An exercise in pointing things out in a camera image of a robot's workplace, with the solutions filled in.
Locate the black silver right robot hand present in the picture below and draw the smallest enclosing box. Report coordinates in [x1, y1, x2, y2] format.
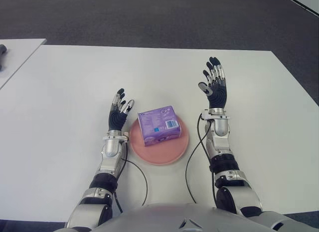
[198, 56, 228, 110]

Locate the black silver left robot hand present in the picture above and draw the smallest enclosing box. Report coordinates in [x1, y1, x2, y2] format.
[108, 87, 136, 132]

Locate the purple tissue paper pack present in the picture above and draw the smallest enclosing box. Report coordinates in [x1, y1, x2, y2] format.
[138, 105, 182, 147]

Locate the pink round plate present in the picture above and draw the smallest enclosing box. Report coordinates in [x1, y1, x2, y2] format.
[129, 116, 189, 166]

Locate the grey robot torso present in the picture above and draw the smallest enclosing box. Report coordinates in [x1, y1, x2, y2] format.
[87, 202, 319, 232]

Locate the thin black cable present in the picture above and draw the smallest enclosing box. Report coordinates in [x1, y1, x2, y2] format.
[122, 159, 149, 207]
[184, 113, 209, 205]

